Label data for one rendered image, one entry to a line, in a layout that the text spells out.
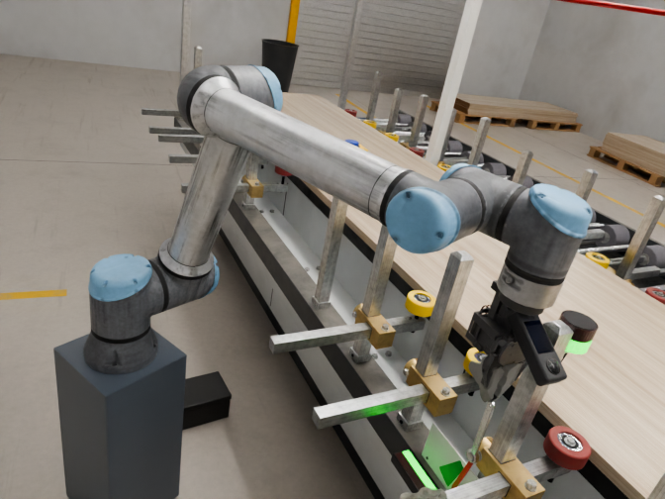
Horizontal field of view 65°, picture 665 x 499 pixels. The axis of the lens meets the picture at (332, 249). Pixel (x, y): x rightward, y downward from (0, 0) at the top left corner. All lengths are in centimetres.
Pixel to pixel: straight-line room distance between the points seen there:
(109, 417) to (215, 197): 63
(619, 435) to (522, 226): 59
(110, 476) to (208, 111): 107
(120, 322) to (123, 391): 18
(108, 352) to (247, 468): 80
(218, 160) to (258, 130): 33
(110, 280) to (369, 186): 82
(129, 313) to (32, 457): 88
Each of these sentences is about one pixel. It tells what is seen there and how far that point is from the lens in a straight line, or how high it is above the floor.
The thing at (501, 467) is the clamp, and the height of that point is 87.
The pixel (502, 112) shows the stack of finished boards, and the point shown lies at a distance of 910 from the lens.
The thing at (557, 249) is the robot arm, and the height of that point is 132.
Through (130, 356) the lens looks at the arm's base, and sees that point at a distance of 150.
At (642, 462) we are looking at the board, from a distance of 122.
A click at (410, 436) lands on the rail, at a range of 131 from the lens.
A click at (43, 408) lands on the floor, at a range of 234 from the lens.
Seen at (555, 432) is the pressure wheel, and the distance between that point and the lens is 116.
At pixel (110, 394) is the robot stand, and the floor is 60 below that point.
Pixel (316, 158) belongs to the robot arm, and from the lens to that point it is 81.
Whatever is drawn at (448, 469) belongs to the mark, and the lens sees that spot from 121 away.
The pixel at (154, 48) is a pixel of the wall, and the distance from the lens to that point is 860.
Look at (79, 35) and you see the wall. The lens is 855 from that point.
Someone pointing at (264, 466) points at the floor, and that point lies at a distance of 209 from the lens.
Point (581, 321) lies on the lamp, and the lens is 97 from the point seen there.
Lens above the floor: 160
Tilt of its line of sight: 27 degrees down
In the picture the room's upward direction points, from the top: 11 degrees clockwise
